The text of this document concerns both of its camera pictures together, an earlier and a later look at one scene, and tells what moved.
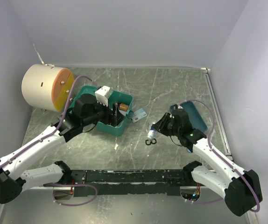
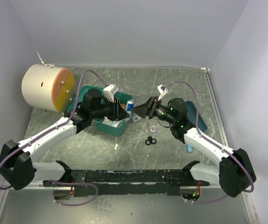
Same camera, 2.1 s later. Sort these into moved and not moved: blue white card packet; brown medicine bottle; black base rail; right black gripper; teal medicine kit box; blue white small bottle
Moved: blue white small bottle; right black gripper
Not moved: blue white card packet; teal medicine kit box; brown medicine bottle; black base rail
